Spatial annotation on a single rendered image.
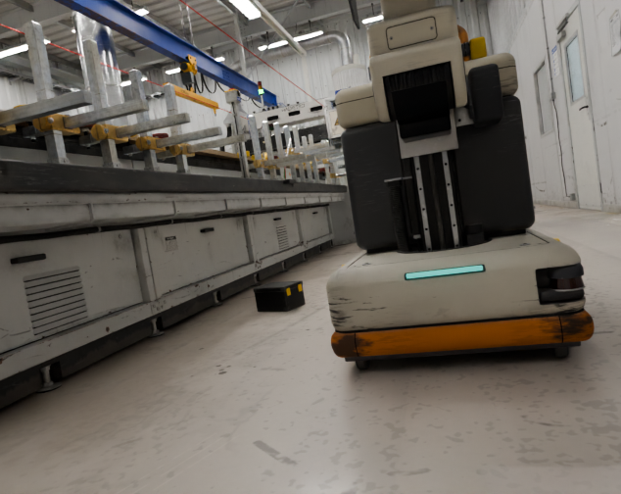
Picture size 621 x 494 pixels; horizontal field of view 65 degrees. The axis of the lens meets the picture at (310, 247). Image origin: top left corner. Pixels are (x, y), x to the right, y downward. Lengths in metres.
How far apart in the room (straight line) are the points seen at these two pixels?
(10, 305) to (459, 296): 1.34
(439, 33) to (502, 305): 0.68
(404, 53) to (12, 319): 1.39
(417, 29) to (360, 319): 0.73
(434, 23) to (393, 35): 0.10
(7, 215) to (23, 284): 0.38
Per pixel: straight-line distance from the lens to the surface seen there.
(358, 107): 1.59
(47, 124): 1.67
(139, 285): 2.30
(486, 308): 1.25
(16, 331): 1.81
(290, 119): 6.43
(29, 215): 1.57
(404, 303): 1.25
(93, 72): 1.94
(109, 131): 1.88
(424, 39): 1.35
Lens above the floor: 0.44
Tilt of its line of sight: 4 degrees down
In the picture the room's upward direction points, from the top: 9 degrees counter-clockwise
